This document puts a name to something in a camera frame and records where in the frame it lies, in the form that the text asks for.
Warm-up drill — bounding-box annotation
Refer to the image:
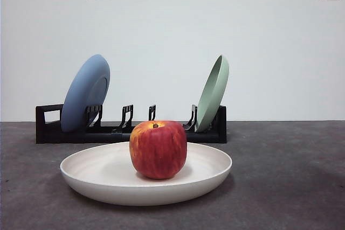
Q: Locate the red apple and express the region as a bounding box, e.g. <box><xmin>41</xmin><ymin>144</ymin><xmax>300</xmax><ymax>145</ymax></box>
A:
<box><xmin>129</xmin><ymin>120</ymin><xmax>188</xmax><ymax>180</ymax></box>

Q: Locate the cream yellow plate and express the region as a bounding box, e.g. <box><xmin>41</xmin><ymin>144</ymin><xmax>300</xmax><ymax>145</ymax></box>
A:
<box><xmin>59</xmin><ymin>141</ymin><xmax>233</xmax><ymax>207</ymax></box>

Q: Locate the green plate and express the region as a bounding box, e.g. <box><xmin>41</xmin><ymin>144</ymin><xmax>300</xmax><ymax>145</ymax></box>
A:
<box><xmin>194</xmin><ymin>54</ymin><xmax>230</xmax><ymax>134</ymax></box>

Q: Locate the blue plate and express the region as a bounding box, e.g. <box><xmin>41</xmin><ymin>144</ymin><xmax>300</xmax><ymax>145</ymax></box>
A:
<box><xmin>60</xmin><ymin>54</ymin><xmax>111</xmax><ymax>133</ymax></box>

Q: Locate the black plate rack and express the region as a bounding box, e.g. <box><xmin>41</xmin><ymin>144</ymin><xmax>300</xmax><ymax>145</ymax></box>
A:
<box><xmin>35</xmin><ymin>103</ymin><xmax>227</xmax><ymax>144</ymax></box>

